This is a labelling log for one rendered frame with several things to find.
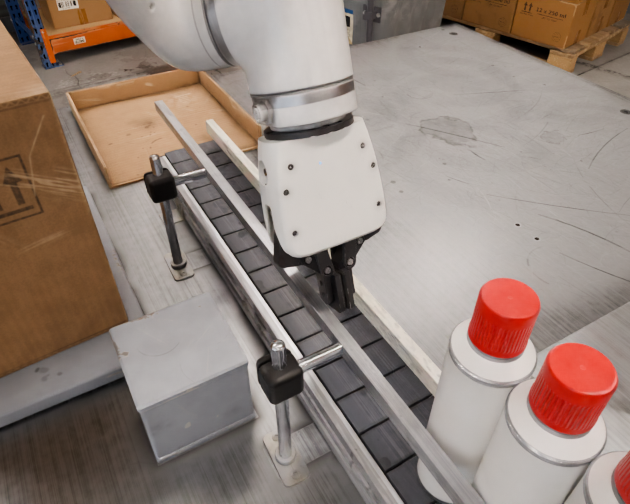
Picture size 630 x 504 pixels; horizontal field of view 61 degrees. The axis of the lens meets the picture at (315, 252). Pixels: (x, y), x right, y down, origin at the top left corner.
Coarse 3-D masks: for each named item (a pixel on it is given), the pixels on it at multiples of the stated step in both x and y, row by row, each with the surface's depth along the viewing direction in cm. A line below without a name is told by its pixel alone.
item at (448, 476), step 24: (168, 120) 71; (192, 144) 66; (216, 168) 62; (240, 216) 56; (264, 240) 52; (312, 288) 47; (312, 312) 46; (336, 336) 43; (360, 360) 41; (384, 384) 39; (384, 408) 39; (408, 408) 38; (408, 432) 37; (432, 456) 35; (456, 480) 34
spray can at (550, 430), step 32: (576, 352) 26; (544, 384) 26; (576, 384) 25; (608, 384) 25; (512, 416) 28; (544, 416) 27; (576, 416) 26; (512, 448) 29; (544, 448) 27; (576, 448) 27; (480, 480) 33; (512, 480) 30; (544, 480) 28; (576, 480) 28
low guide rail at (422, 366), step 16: (208, 128) 81; (224, 144) 76; (240, 160) 72; (256, 176) 69; (368, 304) 52; (384, 320) 50; (384, 336) 51; (400, 336) 49; (400, 352) 49; (416, 352) 48; (416, 368) 47; (432, 368) 46; (432, 384) 46
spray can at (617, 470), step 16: (592, 464) 27; (608, 464) 26; (624, 464) 24; (592, 480) 26; (608, 480) 25; (624, 480) 24; (576, 496) 27; (592, 496) 25; (608, 496) 25; (624, 496) 24
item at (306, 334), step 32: (192, 160) 79; (224, 160) 79; (192, 192) 72; (256, 192) 72; (224, 224) 67; (256, 256) 63; (256, 288) 61; (288, 288) 59; (288, 320) 55; (352, 320) 55; (384, 352) 52; (352, 384) 49; (416, 384) 49; (352, 416) 47; (384, 416) 47; (416, 416) 47; (384, 448) 44; (416, 480) 42
